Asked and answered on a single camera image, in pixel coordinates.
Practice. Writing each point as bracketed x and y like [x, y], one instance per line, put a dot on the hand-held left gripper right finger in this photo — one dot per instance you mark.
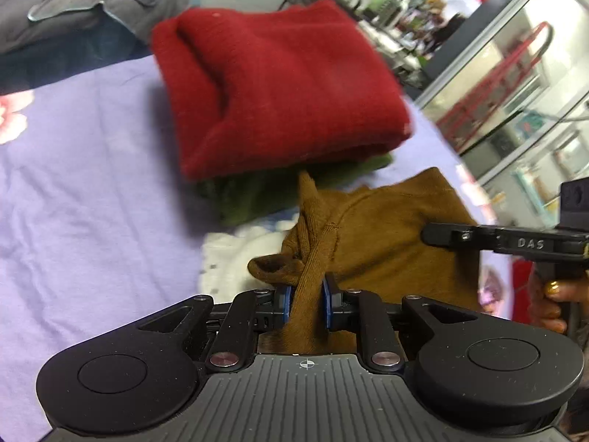
[327, 305]

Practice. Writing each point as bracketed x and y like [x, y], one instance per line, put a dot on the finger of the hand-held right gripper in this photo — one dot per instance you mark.
[460, 237]

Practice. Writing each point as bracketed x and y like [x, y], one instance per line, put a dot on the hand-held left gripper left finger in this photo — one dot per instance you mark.
[286, 305]

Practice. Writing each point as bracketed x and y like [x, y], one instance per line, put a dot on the brown knit top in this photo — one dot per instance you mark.
[391, 239]

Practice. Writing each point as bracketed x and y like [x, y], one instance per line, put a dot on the person's right hand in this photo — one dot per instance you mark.
[547, 301]

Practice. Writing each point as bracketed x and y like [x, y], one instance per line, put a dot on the green knit garment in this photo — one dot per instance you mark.
[257, 193]

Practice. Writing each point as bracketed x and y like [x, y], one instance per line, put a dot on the glass display cabinet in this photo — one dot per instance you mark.
[543, 115]

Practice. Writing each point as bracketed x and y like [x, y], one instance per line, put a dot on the red metal rack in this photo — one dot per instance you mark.
[497, 92]

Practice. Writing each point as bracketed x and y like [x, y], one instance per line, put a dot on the red folded sweater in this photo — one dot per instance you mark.
[285, 87]

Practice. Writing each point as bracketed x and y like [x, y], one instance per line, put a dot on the purple floral bedsheet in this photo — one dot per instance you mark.
[92, 193]

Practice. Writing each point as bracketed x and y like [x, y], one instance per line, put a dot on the teal bed skirt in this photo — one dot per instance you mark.
[69, 62]

